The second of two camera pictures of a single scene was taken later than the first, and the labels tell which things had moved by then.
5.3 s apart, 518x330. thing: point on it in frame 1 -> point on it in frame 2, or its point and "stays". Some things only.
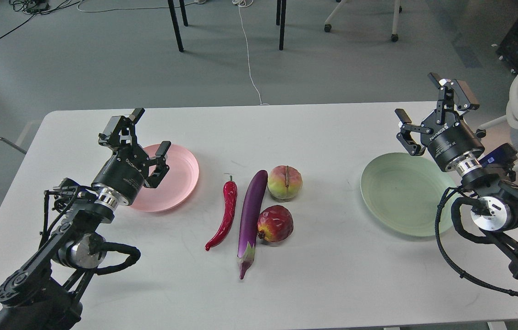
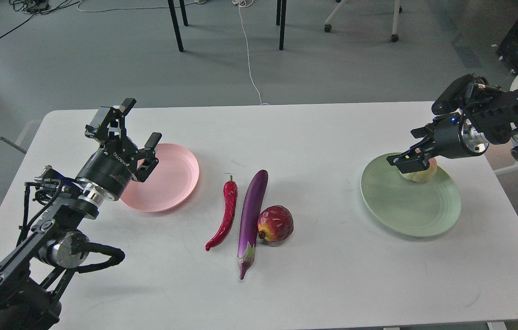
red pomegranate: (275, 223) stays
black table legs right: (283, 19) stays
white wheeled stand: (398, 8) stays
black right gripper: (450, 141) -> (454, 136)
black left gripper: (122, 177) -> (109, 167)
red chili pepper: (230, 191) stays
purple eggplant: (252, 220) stays
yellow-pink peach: (284, 182) -> (422, 175)
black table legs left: (172, 7) stays
